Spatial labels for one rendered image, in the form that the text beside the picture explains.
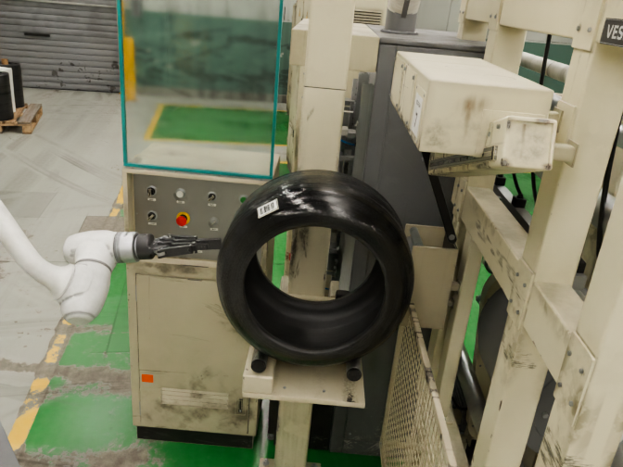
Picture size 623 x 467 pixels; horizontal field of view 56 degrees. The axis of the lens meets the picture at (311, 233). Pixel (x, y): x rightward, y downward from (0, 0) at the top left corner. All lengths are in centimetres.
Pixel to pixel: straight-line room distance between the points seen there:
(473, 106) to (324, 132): 71
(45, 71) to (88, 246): 956
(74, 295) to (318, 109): 87
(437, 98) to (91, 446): 221
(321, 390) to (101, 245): 77
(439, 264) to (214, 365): 109
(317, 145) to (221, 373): 114
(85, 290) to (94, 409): 149
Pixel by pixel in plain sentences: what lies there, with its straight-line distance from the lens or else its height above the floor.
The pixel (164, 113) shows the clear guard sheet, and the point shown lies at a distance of 217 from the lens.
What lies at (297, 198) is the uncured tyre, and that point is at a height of 142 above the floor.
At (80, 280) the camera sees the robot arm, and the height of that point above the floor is 117.
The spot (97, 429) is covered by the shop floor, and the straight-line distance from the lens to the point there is 296.
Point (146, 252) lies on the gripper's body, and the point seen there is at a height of 120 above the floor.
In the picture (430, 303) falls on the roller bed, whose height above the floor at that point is 100.
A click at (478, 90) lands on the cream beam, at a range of 121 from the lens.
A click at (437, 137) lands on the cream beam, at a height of 167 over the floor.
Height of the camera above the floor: 192
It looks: 23 degrees down
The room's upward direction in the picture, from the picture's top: 5 degrees clockwise
